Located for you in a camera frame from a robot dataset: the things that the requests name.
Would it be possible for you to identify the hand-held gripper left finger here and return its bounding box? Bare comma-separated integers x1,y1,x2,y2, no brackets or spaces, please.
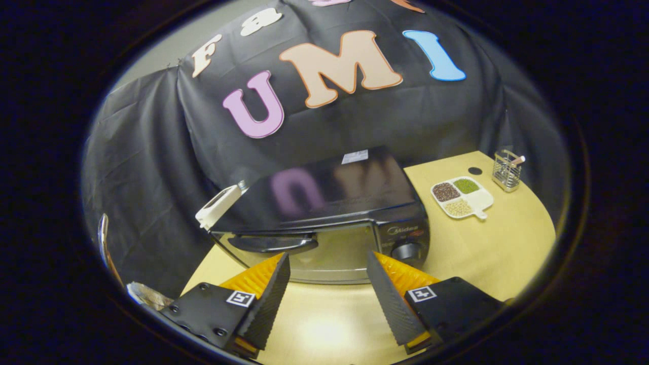
159,252,292,358

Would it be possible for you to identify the grey crumpled object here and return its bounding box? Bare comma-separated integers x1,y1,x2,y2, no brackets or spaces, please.
126,281,174,311

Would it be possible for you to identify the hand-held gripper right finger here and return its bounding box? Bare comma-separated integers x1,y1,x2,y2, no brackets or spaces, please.
366,249,506,355

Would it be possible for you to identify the divided plate with beans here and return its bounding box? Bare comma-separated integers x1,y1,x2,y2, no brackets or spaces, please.
430,175,494,221

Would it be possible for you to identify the white bread toaster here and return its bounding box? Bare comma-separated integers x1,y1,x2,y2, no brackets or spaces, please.
195,180,249,232

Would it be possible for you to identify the metal wire utensil holder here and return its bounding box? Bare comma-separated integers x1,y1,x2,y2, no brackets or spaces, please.
491,149,523,193

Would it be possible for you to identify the black toaster oven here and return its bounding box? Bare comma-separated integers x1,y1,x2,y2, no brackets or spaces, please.
209,147,431,285

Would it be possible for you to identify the black backdrop cloth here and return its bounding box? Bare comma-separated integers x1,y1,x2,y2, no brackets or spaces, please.
81,0,571,300

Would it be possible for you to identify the smartphone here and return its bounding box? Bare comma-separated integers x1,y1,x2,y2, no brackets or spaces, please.
97,213,124,285

